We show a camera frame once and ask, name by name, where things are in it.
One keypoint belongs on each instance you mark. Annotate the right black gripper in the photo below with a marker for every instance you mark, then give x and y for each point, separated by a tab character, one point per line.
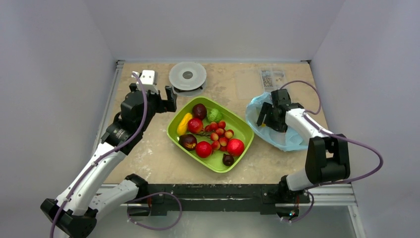
274	111

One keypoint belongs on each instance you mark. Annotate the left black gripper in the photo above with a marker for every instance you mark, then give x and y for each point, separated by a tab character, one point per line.
163	105

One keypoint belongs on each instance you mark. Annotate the red fake peach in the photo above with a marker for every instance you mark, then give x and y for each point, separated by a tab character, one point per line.
195	126

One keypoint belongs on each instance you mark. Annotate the light blue plastic bag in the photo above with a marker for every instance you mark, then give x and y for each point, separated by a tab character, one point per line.
284	141

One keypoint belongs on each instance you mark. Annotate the dark red yellow fake fruit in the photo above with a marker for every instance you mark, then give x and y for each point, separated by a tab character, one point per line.
188	142

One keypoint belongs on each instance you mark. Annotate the red fake apple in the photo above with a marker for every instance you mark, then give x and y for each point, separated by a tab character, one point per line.
235	147

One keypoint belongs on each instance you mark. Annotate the red fake pomegranate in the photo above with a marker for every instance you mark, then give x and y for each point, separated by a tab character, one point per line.
203	149

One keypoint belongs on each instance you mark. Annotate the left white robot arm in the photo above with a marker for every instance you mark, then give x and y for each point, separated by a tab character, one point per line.
78	209

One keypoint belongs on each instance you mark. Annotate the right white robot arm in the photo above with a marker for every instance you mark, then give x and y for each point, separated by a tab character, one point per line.
327	158

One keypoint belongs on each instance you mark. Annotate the dark red fake mango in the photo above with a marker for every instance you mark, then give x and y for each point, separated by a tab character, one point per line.
199	111

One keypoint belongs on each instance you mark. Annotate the yellow fake corn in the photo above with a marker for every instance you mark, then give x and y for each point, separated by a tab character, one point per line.
183	125

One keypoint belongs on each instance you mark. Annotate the green fake cabbage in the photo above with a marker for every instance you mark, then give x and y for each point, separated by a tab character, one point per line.
214	115

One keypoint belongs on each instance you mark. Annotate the red fake cherry bunch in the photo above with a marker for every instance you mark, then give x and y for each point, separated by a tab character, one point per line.
218	134

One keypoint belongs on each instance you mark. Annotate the dark brown fake fig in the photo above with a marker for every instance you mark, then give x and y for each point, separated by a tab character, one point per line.
228	160

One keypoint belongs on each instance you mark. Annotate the white filament spool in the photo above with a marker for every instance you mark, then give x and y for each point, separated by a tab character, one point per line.
188	79

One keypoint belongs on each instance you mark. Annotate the clear screw organizer box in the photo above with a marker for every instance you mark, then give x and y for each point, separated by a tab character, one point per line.
252	82

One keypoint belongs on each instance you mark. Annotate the green plastic tray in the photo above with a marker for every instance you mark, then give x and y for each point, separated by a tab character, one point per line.
241	131

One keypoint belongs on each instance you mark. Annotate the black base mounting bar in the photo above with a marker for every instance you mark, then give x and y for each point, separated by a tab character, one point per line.
266	199

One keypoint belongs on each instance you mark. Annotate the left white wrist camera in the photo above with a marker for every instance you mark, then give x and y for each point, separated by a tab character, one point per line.
148	79

